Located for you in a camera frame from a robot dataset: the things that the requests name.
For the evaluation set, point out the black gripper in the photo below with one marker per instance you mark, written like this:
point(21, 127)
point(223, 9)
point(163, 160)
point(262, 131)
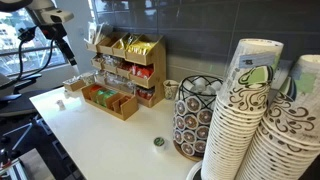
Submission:
point(53, 31)

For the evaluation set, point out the silver sachet pile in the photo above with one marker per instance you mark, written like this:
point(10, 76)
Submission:
point(111, 60)

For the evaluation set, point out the yellow-green sachet pile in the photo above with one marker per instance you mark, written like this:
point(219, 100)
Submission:
point(128, 41)

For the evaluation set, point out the yellow sachet pile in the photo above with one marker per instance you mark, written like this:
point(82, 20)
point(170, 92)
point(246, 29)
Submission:
point(141, 48)

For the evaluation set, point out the wooden tiered snack rack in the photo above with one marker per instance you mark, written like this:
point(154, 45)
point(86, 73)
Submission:
point(160, 66)

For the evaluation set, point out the brown sugar packet pile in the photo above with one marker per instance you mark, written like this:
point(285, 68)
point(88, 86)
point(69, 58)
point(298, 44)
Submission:
point(97, 58)

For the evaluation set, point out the white paper packet bundle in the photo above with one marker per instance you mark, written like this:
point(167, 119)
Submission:
point(92, 33)

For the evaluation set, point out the small white creamer cup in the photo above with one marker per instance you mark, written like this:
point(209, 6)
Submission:
point(60, 105)
point(66, 94)

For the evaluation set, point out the wrapped stirrer bundle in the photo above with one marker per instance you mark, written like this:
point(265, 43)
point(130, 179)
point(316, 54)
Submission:
point(105, 31)

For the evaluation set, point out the green tea packet stack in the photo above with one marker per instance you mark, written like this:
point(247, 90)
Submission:
point(108, 97)
point(100, 95)

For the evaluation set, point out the clear acrylic bin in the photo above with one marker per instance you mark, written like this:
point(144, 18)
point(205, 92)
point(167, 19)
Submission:
point(116, 83)

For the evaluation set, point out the red packet pile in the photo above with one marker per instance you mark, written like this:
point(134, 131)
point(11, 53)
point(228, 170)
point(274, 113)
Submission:
point(126, 66)

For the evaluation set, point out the wooden tea organizer box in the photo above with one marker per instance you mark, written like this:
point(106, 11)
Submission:
point(130, 108)

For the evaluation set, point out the single patterned paper cup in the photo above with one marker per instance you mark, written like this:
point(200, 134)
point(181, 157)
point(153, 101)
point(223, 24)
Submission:
point(170, 90)

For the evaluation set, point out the white pod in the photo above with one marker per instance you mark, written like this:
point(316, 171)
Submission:
point(190, 87)
point(200, 83)
point(216, 86)

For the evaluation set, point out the green-lid coffee pod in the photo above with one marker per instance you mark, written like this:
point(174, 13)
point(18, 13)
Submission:
point(160, 144)

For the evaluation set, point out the white round tray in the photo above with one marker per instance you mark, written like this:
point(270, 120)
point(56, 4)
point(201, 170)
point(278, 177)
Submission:
point(193, 170)

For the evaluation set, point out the patterned paper cup stack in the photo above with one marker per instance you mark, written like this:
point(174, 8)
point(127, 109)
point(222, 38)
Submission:
point(240, 116)
point(288, 88)
point(290, 133)

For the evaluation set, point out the aluminium rail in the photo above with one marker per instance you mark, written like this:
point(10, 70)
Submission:
point(13, 171)

